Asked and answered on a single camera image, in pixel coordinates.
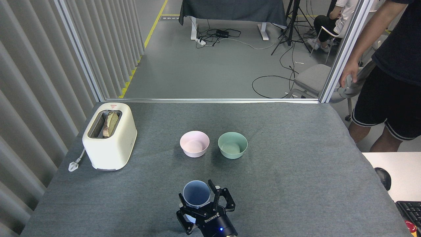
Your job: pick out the silver aluminium rail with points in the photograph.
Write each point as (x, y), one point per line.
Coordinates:
(210, 100)

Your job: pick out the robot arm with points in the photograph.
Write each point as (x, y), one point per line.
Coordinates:
(234, 235)

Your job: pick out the grey office chair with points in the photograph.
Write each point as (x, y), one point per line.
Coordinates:
(312, 77)

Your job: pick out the black tripod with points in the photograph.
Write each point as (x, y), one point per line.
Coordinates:
(289, 33)

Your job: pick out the red round button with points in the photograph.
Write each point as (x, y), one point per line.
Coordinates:
(410, 227)

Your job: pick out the white power strip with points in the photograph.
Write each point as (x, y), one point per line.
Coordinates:
(201, 41)

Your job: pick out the white chair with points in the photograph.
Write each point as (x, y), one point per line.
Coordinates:
(327, 32)

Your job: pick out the dark grey table cloth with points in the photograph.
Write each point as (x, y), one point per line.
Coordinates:
(230, 10)

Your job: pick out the pink bowl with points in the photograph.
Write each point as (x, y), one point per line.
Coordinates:
(194, 151)

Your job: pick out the standing person's hand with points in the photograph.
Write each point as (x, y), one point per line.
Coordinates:
(349, 70)

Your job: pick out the seated person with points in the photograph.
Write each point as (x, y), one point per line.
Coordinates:
(324, 23)

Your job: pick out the standing person's forearm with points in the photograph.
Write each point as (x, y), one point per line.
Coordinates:
(360, 42)

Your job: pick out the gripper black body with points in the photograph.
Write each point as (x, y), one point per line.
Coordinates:
(213, 225)

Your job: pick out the cream white toaster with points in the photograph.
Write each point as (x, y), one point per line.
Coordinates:
(111, 151)

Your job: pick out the black keyboard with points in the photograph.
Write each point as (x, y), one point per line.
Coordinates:
(411, 212)

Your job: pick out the white desk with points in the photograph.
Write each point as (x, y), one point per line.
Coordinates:
(404, 171)

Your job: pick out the standing person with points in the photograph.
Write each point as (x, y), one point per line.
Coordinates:
(398, 65)

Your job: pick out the black computer mouse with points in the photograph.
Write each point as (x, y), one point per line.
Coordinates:
(383, 177)

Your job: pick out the black power adapter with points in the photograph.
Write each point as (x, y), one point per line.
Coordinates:
(222, 33)

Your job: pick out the white-legged table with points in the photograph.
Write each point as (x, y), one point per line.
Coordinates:
(194, 29)

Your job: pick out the mint green bowl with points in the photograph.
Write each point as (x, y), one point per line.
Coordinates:
(232, 154)

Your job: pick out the silver aluminium post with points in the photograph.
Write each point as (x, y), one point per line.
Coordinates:
(345, 36)
(80, 52)

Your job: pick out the seated person's forearm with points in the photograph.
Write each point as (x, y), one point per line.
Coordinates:
(334, 13)

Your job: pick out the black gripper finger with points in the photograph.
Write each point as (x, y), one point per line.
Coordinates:
(227, 200)
(182, 217)

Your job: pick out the toasted bread slice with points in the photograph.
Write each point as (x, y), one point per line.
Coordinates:
(111, 123)

